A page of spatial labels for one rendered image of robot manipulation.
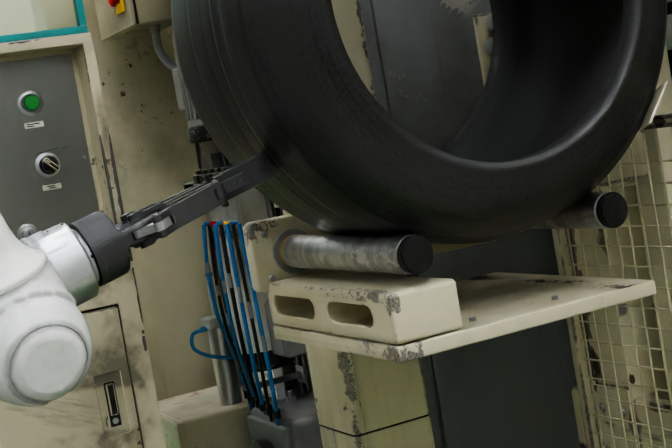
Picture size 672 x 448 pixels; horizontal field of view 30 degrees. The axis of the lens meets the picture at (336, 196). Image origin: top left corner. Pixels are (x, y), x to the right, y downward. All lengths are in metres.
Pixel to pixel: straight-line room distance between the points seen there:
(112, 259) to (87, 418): 0.69
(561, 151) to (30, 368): 0.68
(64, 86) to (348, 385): 0.66
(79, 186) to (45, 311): 0.91
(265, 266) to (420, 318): 0.35
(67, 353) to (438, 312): 0.47
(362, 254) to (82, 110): 0.71
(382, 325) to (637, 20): 0.49
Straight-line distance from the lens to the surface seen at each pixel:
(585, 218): 1.58
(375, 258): 1.45
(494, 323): 1.47
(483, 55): 2.05
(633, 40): 1.56
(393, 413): 1.83
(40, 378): 1.13
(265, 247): 1.70
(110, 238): 1.34
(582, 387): 2.03
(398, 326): 1.40
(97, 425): 2.01
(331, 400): 1.85
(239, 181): 1.41
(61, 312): 1.14
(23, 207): 2.01
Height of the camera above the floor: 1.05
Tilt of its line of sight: 3 degrees down
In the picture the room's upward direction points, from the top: 10 degrees counter-clockwise
